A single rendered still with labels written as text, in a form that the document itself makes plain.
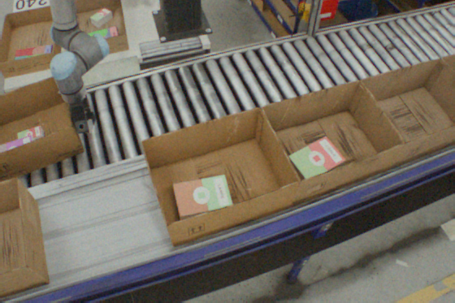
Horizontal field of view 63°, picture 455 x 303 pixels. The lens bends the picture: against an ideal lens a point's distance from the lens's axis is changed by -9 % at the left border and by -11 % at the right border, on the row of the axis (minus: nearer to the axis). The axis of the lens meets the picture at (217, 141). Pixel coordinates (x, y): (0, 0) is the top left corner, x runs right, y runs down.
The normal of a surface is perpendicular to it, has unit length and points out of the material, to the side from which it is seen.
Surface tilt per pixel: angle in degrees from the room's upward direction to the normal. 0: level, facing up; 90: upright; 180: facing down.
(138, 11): 0
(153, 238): 0
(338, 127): 1
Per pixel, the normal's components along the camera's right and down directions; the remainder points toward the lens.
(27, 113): 0.42, 0.74
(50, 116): 0.02, -0.58
